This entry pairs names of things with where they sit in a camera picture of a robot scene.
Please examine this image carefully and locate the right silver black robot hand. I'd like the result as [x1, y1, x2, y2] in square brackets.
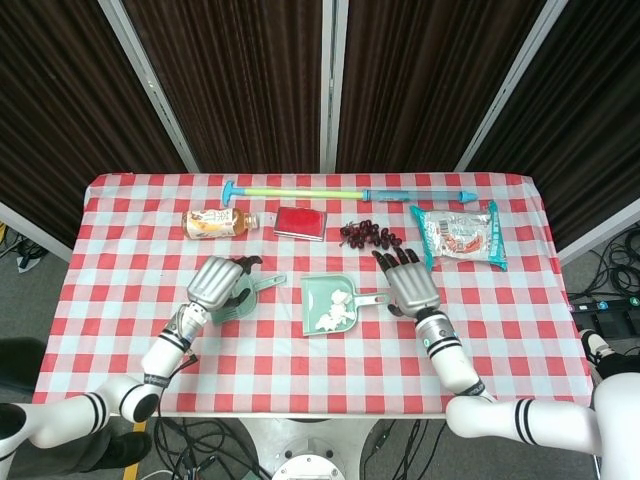
[371, 245, 443, 319]

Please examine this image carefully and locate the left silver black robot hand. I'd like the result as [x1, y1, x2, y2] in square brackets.
[185, 254, 264, 313]

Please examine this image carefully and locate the green hand broom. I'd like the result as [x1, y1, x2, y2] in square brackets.
[209, 273, 288, 327]

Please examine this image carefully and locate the green plastic dustpan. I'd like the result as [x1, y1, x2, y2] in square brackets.
[300, 274, 392, 340]

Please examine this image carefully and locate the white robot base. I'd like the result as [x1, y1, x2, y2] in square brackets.
[239, 416, 382, 480]

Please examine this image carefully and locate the amber tea bottle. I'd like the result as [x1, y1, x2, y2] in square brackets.
[180, 207, 261, 241]

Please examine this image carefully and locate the teal clear snack bag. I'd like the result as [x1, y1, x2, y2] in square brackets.
[409, 200, 509, 274]

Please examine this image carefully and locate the dark red grape bunch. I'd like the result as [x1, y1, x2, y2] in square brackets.
[339, 219, 405, 251]

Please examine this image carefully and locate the red ink pad tin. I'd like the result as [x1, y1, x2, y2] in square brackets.
[272, 205, 329, 244]

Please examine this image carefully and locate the long blue-yellow stick toy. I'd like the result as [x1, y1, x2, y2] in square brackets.
[221, 179, 478, 207]

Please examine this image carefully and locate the red white checkered tablecloth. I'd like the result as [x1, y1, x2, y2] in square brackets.
[31, 171, 594, 419]

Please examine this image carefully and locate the white black sneaker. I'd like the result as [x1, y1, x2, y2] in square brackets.
[579, 328, 614, 372]

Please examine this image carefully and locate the black cable bundle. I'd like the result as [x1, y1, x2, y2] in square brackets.
[149, 416, 272, 480]
[591, 226, 640, 297]

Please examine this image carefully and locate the white partition post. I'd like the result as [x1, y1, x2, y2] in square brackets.
[454, 0, 574, 172]
[96, 0, 202, 174]
[319, 0, 350, 174]

